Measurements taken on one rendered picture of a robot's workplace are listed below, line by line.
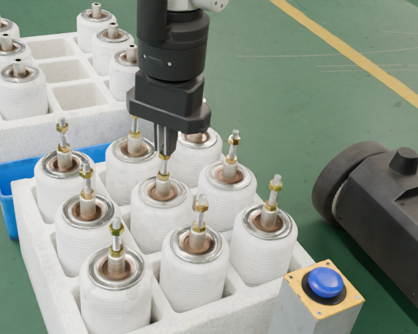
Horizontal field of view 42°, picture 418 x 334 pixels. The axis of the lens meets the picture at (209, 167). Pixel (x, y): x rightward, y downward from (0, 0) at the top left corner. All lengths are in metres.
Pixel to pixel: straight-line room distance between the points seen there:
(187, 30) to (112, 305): 0.35
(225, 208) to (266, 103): 0.77
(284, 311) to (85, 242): 0.29
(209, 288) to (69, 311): 0.19
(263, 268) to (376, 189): 0.33
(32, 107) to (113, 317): 0.55
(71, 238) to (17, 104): 0.42
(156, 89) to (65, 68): 0.67
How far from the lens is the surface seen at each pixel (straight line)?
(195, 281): 0.76
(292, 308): 0.68
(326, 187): 1.12
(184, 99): 0.70
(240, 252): 0.82
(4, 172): 1.15
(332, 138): 1.52
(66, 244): 0.81
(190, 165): 0.95
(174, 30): 0.66
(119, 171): 0.91
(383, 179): 1.06
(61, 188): 0.87
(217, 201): 0.87
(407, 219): 1.02
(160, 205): 0.82
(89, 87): 1.28
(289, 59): 1.89
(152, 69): 0.69
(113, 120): 1.18
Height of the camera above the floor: 0.80
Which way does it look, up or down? 37 degrees down
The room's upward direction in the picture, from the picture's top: 8 degrees clockwise
